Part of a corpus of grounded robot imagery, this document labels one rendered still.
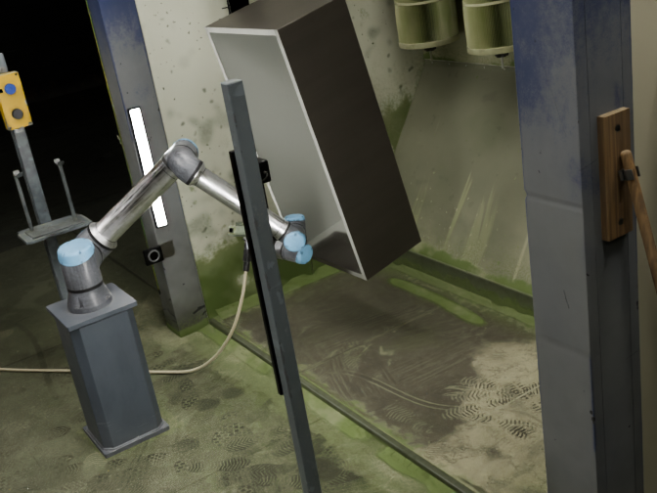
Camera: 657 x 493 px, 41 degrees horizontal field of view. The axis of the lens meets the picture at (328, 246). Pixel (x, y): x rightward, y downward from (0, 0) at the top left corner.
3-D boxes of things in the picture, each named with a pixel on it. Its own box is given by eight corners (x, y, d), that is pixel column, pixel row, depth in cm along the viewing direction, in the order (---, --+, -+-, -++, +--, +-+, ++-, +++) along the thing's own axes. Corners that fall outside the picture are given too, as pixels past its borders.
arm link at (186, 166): (172, 147, 347) (312, 239, 363) (177, 139, 359) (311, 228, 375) (157, 170, 350) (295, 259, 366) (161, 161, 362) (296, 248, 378)
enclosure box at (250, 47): (345, 216, 457) (266, -5, 401) (421, 241, 410) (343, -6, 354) (293, 251, 442) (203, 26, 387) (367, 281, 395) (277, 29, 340)
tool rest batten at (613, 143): (600, 239, 201) (595, 116, 190) (625, 227, 205) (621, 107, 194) (608, 242, 199) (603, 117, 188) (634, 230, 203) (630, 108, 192)
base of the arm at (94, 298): (76, 318, 361) (69, 296, 357) (62, 305, 376) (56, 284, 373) (119, 301, 370) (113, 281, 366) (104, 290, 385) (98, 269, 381)
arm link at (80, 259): (62, 292, 362) (51, 254, 356) (72, 276, 378) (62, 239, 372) (98, 287, 362) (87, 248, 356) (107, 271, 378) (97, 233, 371)
